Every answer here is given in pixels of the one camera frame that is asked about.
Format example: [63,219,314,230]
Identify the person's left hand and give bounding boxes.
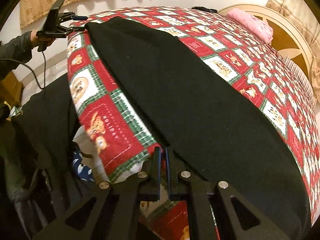
[30,31,54,48]

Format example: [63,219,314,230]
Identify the person's dark clothing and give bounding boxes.
[0,74,83,240]

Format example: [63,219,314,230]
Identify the red printed blanket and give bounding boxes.
[67,6,320,240]

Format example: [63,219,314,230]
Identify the dark object on bed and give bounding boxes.
[191,6,218,13]

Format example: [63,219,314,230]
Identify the striped pillow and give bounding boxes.
[284,56,316,108]

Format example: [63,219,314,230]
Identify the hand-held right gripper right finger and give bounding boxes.
[165,147,292,240]

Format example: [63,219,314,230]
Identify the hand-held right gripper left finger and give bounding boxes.
[32,146,162,240]

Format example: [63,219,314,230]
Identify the pink pillow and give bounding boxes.
[227,7,274,43]

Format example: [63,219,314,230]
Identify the blue patterned cloth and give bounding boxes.
[71,149,95,182]

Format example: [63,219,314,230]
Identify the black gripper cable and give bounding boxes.
[0,50,47,89]

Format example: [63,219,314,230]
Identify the wooden furniture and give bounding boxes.
[0,71,24,107]

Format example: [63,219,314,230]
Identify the cream bed headboard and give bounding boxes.
[219,4,314,80]

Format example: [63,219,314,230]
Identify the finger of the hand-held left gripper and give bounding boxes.
[60,25,87,34]
[59,11,88,22]

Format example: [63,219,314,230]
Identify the black pants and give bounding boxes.
[85,16,312,233]

